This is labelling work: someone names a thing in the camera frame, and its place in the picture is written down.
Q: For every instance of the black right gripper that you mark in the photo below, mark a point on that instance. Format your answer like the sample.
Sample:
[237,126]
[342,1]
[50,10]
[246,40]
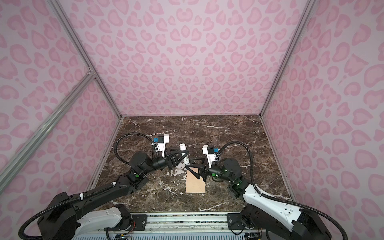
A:
[203,159]

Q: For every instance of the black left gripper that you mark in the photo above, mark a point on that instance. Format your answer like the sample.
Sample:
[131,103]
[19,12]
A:
[169,161]

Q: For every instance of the white glue stick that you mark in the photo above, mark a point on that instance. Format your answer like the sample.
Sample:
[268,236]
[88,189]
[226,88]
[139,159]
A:
[185,154]

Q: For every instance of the peach paper envelope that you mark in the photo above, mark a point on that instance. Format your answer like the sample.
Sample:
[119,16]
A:
[193,185]

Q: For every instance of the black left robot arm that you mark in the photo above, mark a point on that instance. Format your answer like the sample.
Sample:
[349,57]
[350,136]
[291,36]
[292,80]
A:
[60,221]

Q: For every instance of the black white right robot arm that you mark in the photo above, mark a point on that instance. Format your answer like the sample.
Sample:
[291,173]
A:
[270,201]

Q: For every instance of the left diagonal aluminium strut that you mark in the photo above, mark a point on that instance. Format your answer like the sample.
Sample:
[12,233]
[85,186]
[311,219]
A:
[25,152]

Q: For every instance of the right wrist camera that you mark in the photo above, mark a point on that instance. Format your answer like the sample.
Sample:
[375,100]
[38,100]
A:
[211,153]

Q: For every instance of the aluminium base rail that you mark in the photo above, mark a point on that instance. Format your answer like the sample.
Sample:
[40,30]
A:
[164,226]

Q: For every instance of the right corner aluminium post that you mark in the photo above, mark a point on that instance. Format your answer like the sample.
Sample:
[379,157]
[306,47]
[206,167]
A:
[308,11]

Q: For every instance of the corner aluminium post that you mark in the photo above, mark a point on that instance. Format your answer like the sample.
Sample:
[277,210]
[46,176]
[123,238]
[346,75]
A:
[79,46]
[308,11]

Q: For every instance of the left corner aluminium post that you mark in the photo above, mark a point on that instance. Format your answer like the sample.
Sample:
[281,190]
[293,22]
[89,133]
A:
[79,46]

